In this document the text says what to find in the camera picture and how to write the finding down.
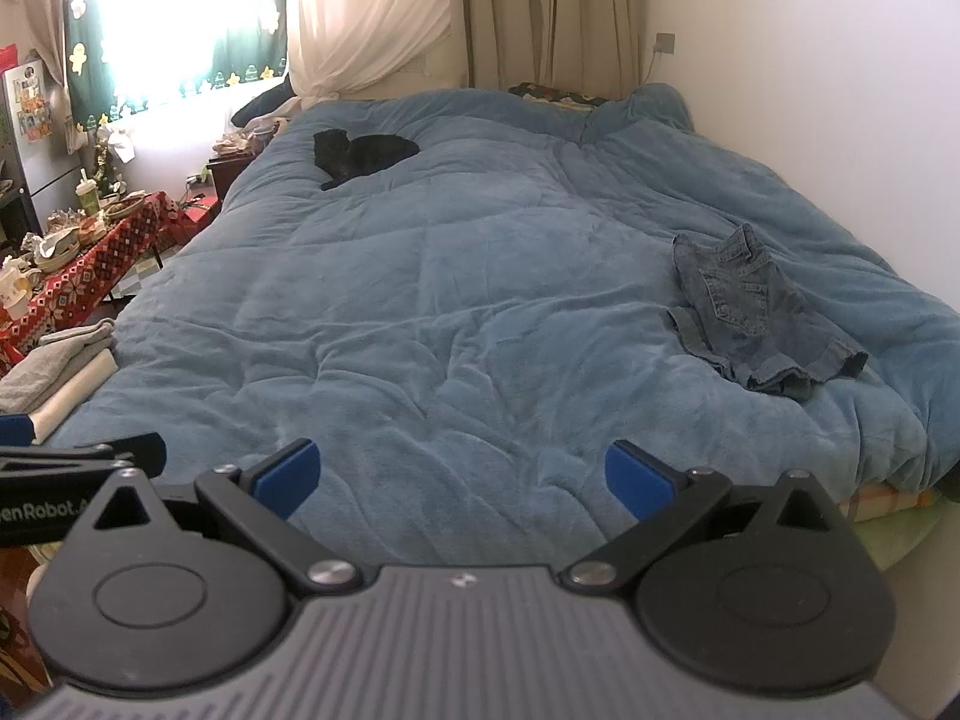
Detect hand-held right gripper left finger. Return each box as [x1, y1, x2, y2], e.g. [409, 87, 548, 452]
[94, 437, 359, 595]

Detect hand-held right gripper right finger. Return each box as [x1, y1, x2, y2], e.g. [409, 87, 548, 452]
[561, 441, 839, 592]

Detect blue denim shorts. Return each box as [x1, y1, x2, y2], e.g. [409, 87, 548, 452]
[667, 223, 869, 400]

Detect folded grey clothes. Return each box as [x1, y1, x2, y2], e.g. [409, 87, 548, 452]
[0, 317, 118, 415]

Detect pile of light clothes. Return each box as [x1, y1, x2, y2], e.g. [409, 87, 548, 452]
[212, 115, 292, 160]

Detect folded cream cloth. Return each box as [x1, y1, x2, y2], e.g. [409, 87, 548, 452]
[28, 354, 121, 445]

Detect table with red patterned cloth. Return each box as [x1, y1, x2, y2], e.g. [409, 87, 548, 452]
[0, 191, 192, 376]

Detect green cup with straw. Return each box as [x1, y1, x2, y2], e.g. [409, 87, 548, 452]
[75, 167, 104, 216]

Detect blue fleece blanket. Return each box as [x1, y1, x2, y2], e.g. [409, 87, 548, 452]
[52, 82, 953, 533]

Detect striped pastel bedsheet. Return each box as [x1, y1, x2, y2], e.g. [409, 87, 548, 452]
[841, 484, 947, 523]

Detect refrigerator with magnets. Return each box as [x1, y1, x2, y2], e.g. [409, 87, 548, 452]
[0, 56, 74, 200]

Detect dark wooden nightstand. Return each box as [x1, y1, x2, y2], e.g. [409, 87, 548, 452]
[205, 154, 262, 209]

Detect dark pillow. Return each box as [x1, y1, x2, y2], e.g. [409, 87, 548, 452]
[230, 81, 302, 128]

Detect green patterned curtain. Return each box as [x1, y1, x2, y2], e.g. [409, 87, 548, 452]
[64, 0, 292, 132]

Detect white sheer curtain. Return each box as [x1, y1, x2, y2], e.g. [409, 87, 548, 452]
[283, 0, 467, 110]

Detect beige curtain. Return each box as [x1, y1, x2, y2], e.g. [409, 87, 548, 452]
[456, 0, 655, 91]

